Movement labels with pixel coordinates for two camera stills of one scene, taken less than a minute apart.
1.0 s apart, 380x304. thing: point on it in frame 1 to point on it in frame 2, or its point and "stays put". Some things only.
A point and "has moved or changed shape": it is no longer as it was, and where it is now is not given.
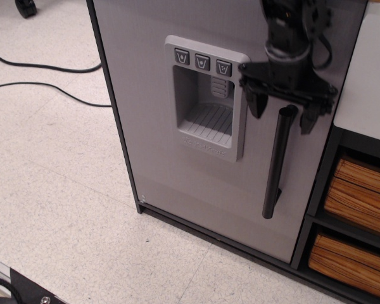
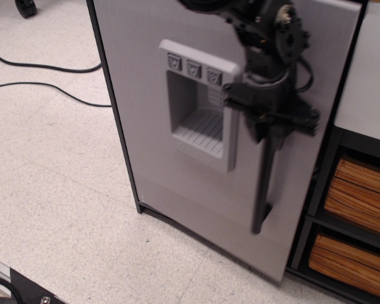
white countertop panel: x=365 y=104 stays put
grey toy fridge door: x=195 y=149 has moved or changed shape
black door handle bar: x=273 y=192 to x=264 y=175
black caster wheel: x=27 y=8 stays put
